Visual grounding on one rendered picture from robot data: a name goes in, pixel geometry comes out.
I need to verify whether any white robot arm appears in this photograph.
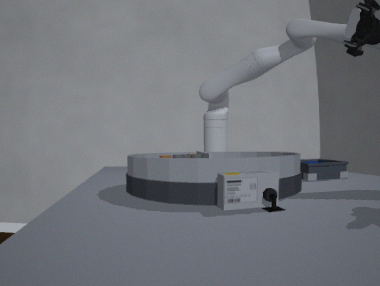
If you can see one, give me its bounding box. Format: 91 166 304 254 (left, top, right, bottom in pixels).
199 8 361 152

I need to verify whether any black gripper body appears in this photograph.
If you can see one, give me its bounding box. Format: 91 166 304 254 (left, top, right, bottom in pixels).
356 15 380 45

